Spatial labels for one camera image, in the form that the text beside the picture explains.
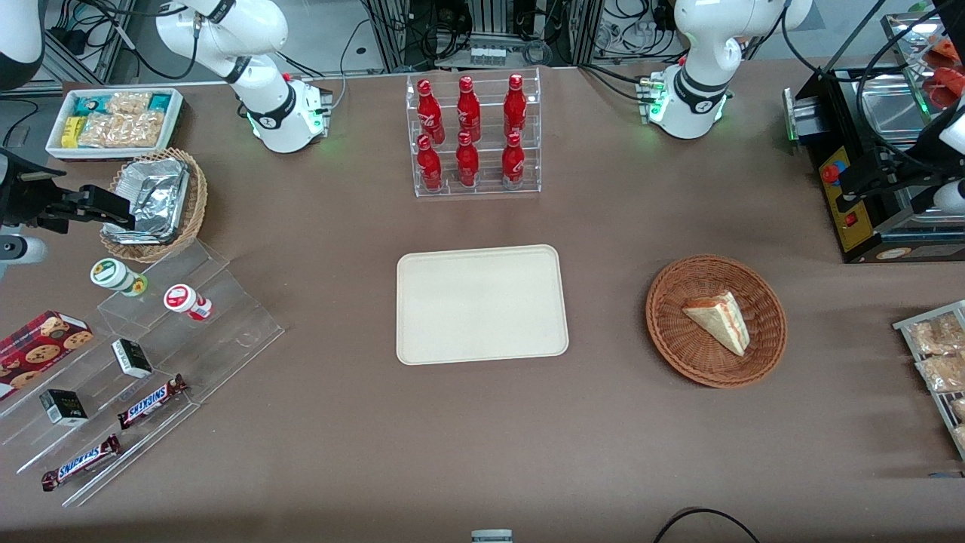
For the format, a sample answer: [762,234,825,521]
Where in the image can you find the red hot snack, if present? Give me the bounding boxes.
[930,36,965,66]
[923,68,965,111]

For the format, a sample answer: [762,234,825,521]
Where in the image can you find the brown round wicker basket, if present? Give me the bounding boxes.
[645,255,789,390]

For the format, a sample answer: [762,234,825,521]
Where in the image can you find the red cola bottle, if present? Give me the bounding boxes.
[503,73,528,138]
[417,78,446,143]
[455,131,481,189]
[501,132,526,189]
[416,134,444,192]
[456,75,483,141]

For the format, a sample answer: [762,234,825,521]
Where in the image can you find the large clear cracker bag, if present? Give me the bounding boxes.
[78,111,166,149]

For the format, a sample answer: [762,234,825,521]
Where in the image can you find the triangular sandwich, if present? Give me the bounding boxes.
[682,290,752,357]

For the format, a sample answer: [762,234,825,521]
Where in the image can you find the black floor cable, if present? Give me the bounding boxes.
[651,507,763,543]

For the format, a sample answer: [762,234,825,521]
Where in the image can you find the cream plastic serving tray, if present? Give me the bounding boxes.
[396,244,570,367]

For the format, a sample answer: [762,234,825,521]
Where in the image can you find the clear acrylic bottle rack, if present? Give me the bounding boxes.
[405,67,543,199]

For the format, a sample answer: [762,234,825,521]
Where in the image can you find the red lid yogurt cup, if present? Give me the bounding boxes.
[163,284,214,323]

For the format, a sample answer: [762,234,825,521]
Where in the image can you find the red cookie box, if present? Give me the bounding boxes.
[0,310,96,401]

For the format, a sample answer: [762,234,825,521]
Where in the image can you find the metal wire snack tray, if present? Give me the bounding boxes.
[893,299,965,462]

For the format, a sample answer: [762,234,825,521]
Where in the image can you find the aluminium frame rack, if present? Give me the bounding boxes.
[360,0,605,71]

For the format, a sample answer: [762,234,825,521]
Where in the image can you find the clear bag of fried snacks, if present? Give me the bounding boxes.
[915,354,965,394]
[908,312,965,356]

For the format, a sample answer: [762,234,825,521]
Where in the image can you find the green lid yogurt cup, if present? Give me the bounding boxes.
[90,258,149,298]

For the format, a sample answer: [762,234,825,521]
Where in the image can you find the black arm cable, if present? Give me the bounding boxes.
[781,0,827,76]

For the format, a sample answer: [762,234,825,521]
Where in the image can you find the black machine with yellow panel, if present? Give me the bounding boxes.
[782,66,965,265]

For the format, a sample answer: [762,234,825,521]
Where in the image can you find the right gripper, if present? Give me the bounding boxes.
[0,148,137,235]

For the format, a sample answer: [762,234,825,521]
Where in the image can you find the small clear cracker bag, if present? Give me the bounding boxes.
[105,91,153,116]

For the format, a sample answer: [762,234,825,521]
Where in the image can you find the small black box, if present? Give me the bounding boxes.
[38,389,90,428]
[111,339,154,379]

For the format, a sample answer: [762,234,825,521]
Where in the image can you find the silver foil container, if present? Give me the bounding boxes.
[102,157,191,244]

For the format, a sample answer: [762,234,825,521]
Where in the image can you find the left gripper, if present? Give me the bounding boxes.
[839,94,965,202]

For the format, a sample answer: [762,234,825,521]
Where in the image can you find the light tan wicker basket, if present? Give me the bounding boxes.
[100,147,209,264]

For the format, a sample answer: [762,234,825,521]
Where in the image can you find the brown snickers bar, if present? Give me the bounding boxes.
[41,434,122,492]
[116,374,190,431]

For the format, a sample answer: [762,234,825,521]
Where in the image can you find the clear acrylic stepped display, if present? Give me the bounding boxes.
[0,240,286,508]

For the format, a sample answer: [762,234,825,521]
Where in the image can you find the white rectangular snack bin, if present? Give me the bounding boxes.
[44,87,185,162]

